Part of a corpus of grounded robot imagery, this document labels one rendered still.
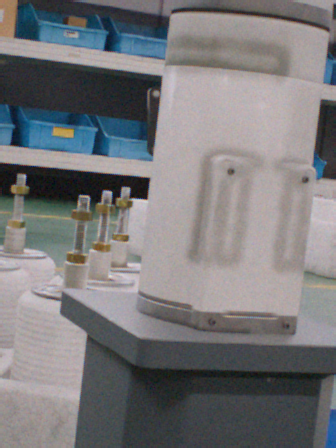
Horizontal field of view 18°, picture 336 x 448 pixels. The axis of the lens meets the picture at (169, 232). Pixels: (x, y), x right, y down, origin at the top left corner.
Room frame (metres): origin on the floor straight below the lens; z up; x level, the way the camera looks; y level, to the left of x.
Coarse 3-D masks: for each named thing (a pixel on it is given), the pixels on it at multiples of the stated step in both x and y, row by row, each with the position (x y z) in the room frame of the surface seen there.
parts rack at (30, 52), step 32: (64, 64) 6.11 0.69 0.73; (96, 64) 5.58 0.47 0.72; (128, 64) 5.64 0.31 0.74; (160, 64) 5.72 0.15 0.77; (0, 160) 5.40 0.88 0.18; (32, 160) 5.47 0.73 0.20; (64, 160) 5.53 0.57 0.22; (96, 160) 5.62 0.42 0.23; (128, 160) 5.67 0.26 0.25; (320, 192) 6.12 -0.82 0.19
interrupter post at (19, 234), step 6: (6, 228) 1.20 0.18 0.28; (12, 228) 1.19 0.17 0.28; (24, 228) 1.21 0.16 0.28; (6, 234) 1.20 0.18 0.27; (12, 234) 1.19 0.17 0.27; (18, 234) 1.19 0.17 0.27; (24, 234) 1.20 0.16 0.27; (6, 240) 1.20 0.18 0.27; (12, 240) 1.19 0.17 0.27; (18, 240) 1.20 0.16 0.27; (24, 240) 1.20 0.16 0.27; (6, 246) 1.20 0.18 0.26; (12, 246) 1.19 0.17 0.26; (18, 246) 1.20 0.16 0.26; (6, 252) 1.20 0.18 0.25; (12, 252) 1.19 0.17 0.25; (18, 252) 1.20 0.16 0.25
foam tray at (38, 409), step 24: (0, 360) 0.98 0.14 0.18; (0, 384) 0.89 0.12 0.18; (24, 384) 0.90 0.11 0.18; (0, 408) 0.88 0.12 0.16; (24, 408) 0.88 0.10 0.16; (48, 408) 0.88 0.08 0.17; (72, 408) 0.88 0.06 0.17; (0, 432) 0.88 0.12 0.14; (24, 432) 0.88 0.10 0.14; (48, 432) 0.88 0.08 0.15; (72, 432) 0.88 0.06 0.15
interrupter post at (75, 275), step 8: (72, 264) 0.95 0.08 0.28; (80, 264) 0.95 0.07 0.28; (64, 272) 0.95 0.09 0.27; (72, 272) 0.95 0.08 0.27; (80, 272) 0.95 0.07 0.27; (64, 280) 0.95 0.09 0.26; (72, 280) 0.95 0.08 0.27; (80, 280) 0.95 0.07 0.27; (64, 288) 0.95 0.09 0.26; (80, 288) 0.95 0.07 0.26
